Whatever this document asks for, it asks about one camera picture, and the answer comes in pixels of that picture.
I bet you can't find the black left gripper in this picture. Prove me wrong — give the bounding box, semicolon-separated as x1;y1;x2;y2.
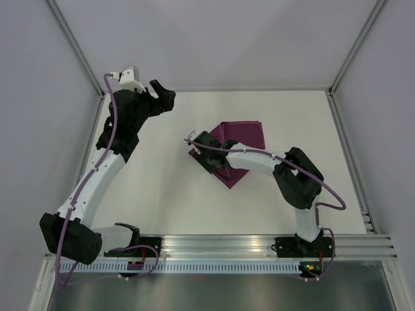
131;80;176;132

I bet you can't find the purple cloth napkin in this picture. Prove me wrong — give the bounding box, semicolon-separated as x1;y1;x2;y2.
189;121;265;189

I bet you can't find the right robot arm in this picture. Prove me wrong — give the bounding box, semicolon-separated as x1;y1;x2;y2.
186;131;324;256

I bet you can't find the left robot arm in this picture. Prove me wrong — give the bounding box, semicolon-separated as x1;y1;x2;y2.
40;80;176;264

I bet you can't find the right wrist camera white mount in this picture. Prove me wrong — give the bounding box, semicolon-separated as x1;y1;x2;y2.
184;130;198;145

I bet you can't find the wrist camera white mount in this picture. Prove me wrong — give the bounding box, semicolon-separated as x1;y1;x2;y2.
111;66;146;93
184;130;198;145

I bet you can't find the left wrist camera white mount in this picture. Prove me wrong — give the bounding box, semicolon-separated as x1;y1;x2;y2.
111;66;146;93

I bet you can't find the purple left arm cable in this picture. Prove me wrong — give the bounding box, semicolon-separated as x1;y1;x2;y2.
54;73;160;291

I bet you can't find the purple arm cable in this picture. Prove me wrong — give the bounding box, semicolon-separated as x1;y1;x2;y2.
186;139;347;211
54;73;160;291

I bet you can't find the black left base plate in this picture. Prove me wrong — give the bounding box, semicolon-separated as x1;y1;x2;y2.
132;236;162;258

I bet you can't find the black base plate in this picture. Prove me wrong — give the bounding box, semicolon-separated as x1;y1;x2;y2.
132;236;162;258
271;236;334;259

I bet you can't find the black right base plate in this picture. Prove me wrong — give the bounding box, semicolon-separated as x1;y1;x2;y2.
271;236;334;259

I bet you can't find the white slotted cable duct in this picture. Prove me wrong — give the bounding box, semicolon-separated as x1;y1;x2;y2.
75;260;300;274

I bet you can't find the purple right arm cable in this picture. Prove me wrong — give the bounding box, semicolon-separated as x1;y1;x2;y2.
186;139;347;211

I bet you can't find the aluminium frame post left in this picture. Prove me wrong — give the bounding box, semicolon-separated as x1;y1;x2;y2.
43;0;104;98

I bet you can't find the aluminium frame post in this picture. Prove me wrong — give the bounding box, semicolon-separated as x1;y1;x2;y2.
43;0;104;98
327;0;389;97

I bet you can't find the aluminium front rail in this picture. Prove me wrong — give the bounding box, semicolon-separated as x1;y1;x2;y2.
45;235;398;262

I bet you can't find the aluminium frame post right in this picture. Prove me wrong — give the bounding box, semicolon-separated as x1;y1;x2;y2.
327;0;389;97

